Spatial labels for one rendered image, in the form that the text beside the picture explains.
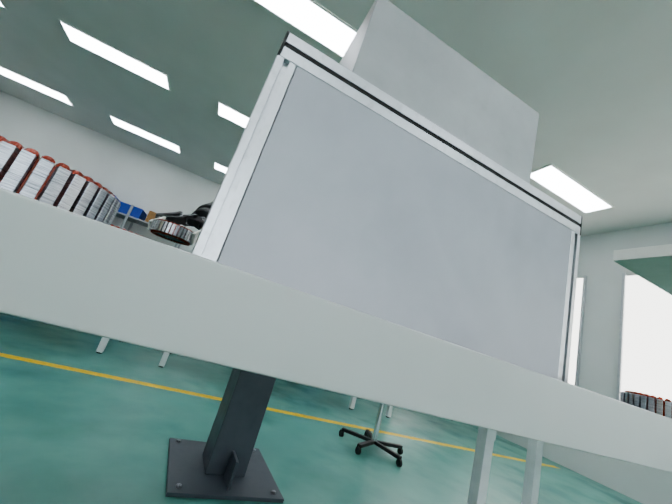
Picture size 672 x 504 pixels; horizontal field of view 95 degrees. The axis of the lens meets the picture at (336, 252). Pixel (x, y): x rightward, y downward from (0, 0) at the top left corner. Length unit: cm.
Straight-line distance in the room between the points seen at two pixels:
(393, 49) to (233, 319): 57
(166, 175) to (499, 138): 765
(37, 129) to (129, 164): 165
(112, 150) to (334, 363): 825
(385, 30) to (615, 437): 64
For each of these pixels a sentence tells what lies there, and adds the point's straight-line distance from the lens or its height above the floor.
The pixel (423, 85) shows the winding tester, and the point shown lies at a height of 120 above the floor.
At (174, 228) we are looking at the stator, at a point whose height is 87.
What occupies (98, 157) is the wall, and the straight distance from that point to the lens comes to 836.
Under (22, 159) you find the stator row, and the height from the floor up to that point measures 78.
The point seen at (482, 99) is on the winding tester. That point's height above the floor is 125.
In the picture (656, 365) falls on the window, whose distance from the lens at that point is 535.
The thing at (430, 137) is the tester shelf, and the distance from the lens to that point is 58.
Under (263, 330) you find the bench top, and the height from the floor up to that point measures 72.
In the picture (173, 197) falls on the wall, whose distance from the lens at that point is 788.
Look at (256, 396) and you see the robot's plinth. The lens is 166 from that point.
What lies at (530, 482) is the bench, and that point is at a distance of 220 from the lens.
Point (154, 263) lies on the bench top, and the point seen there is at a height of 74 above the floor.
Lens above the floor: 73
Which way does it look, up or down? 15 degrees up
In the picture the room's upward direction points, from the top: 17 degrees clockwise
